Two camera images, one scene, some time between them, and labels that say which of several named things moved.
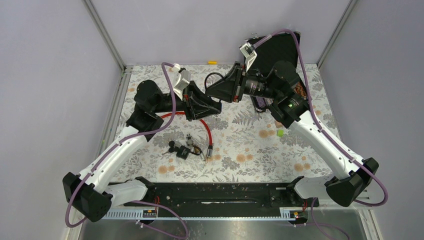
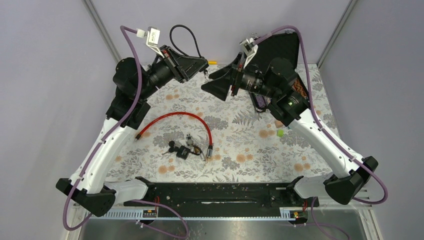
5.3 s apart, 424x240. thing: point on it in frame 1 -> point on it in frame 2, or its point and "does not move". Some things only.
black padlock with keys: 182,152 does not move
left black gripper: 196,103 -> 177,77
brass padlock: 197,150 does not move
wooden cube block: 278,124 does not move
